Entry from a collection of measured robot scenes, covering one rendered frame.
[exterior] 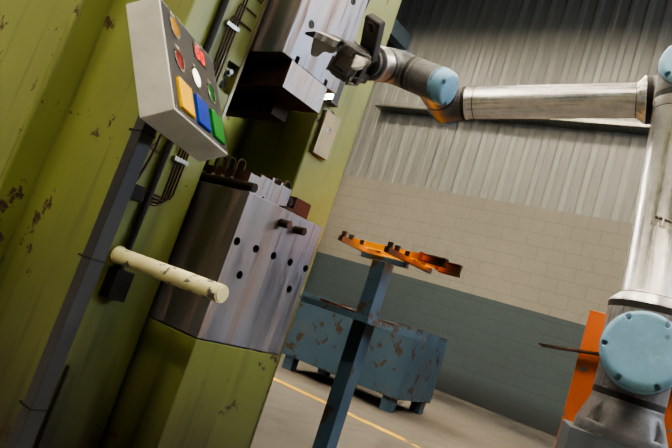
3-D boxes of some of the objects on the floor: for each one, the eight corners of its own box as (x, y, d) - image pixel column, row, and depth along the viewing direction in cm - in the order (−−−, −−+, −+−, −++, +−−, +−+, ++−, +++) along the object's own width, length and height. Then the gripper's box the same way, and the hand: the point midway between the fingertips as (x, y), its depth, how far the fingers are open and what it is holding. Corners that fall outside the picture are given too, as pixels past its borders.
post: (1, 524, 139) (177, 78, 156) (-17, 526, 135) (165, 71, 153) (-7, 516, 141) (168, 78, 159) (-25, 517, 138) (155, 70, 156)
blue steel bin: (426, 415, 582) (448, 339, 594) (391, 414, 516) (417, 328, 527) (320, 372, 647) (342, 304, 659) (276, 365, 581) (302, 290, 592)
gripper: (389, 101, 155) (344, 98, 139) (334, 59, 163) (285, 52, 147) (407, 70, 152) (363, 64, 135) (350, 29, 160) (302, 18, 143)
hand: (328, 46), depth 140 cm, fingers open, 14 cm apart
